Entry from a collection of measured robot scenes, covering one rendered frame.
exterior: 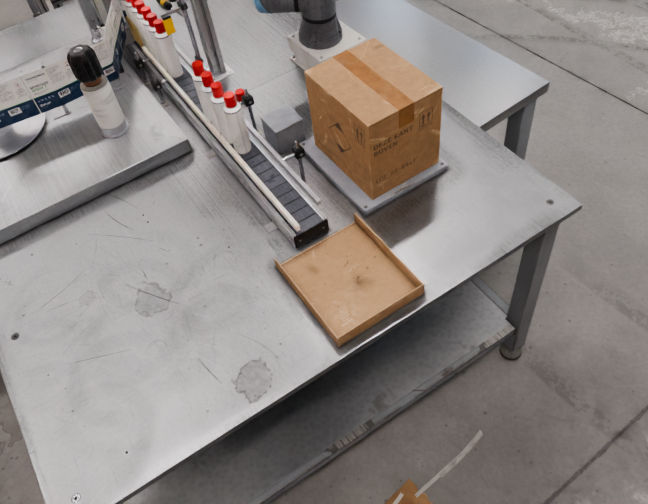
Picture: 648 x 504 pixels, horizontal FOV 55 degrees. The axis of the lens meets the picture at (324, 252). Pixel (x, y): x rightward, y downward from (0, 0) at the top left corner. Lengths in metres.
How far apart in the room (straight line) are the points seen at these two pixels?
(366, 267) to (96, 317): 0.72
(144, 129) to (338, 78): 0.70
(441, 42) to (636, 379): 1.39
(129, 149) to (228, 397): 0.92
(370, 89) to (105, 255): 0.86
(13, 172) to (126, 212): 0.41
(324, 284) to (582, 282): 1.38
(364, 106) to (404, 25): 0.87
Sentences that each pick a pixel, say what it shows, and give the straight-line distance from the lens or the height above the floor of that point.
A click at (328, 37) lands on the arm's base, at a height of 0.96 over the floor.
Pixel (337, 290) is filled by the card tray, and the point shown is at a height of 0.83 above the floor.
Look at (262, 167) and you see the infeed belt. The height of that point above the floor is 0.88.
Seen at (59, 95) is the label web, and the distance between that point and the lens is 2.27.
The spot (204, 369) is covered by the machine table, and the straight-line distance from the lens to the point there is 1.55.
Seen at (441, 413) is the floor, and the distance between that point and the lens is 2.34.
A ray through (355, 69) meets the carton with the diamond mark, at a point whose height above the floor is 1.12.
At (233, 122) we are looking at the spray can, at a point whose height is 1.01.
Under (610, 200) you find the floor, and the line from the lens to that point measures 3.04.
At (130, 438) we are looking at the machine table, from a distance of 1.53.
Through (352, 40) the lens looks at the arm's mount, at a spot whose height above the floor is 0.91.
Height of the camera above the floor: 2.14
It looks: 51 degrees down
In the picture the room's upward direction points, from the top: 10 degrees counter-clockwise
